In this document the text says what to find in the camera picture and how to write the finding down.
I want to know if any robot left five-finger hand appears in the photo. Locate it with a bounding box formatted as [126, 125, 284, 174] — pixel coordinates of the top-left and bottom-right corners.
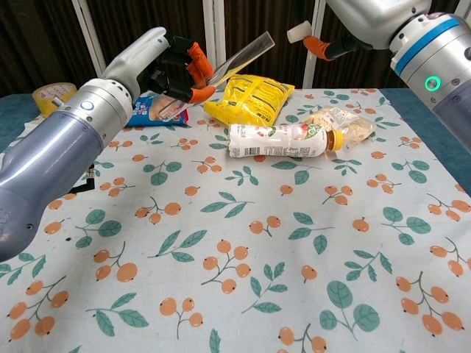
[104, 26, 216, 104]

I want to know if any black right-angle cable connector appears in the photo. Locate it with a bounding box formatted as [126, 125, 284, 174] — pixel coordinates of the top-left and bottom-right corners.
[71, 166, 98, 194]

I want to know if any clear bag of crackers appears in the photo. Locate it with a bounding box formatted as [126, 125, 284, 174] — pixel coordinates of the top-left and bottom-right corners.
[305, 105, 377, 149]

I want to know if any yellow packing tape roll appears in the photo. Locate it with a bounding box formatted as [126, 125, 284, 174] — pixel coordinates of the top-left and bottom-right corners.
[32, 82, 79, 118]

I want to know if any black pleated curtain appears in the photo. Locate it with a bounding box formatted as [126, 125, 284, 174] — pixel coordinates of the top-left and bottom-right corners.
[0, 0, 471, 99]

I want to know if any robot right five-finger hand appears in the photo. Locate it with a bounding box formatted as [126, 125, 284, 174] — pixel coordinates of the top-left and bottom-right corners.
[302, 0, 432, 62]

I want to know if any clear glass test tube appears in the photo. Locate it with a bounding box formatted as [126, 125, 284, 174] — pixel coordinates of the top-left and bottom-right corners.
[159, 31, 276, 121]

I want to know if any white drink bottle orange cap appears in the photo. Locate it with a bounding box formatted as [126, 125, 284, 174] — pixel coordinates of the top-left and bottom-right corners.
[227, 122, 344, 159]

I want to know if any floral printed tablecloth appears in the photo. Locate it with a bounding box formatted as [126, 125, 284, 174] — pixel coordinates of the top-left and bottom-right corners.
[0, 88, 471, 353]

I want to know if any small white cap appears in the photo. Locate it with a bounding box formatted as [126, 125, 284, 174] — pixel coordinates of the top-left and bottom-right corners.
[286, 20, 312, 46]

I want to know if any blue snack bag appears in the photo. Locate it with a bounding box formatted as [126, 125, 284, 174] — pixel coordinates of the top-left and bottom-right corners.
[124, 91, 190, 129]

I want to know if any yellow snack bag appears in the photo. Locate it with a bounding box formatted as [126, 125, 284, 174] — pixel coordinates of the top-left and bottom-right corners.
[202, 73, 297, 127]

